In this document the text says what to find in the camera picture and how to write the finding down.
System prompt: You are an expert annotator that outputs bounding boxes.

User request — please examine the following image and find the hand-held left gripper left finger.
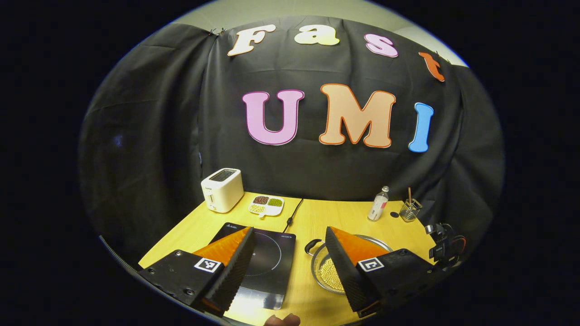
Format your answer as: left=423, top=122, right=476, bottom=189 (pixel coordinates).
left=138, top=226, right=256, bottom=316

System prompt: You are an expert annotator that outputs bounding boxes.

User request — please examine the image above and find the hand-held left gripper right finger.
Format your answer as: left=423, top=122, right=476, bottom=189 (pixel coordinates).
left=325, top=226, right=438, bottom=317

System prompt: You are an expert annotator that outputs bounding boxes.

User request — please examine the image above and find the pile of yellow soybeans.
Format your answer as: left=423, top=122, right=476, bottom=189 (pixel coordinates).
left=319, top=258, right=346, bottom=292

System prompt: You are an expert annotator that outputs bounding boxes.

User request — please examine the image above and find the stainless steel pot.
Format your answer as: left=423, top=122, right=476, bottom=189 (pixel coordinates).
left=304, top=235, right=394, bottom=295

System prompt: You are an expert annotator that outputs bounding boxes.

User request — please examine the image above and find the black induction cooktop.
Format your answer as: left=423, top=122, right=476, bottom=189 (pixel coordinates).
left=209, top=222, right=297, bottom=311

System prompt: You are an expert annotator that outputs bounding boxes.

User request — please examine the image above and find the clear glass holder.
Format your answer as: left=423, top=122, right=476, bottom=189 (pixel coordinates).
left=399, top=198, right=423, bottom=222

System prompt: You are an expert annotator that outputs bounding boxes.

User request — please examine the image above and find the white divided dish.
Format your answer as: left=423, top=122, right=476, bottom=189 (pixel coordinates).
left=248, top=195, right=285, bottom=218

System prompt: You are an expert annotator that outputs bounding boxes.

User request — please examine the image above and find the small clear plastic bottle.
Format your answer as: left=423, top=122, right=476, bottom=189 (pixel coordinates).
left=367, top=186, right=390, bottom=221

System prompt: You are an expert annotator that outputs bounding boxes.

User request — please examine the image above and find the white toaster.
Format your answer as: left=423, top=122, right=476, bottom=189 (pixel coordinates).
left=201, top=168, right=244, bottom=213

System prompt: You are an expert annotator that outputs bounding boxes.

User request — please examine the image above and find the black backdrop cloth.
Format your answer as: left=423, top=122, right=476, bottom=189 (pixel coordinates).
left=78, top=16, right=506, bottom=268

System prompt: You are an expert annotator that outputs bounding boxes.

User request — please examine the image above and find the black power cable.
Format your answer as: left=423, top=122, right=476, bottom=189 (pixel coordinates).
left=285, top=198, right=304, bottom=227

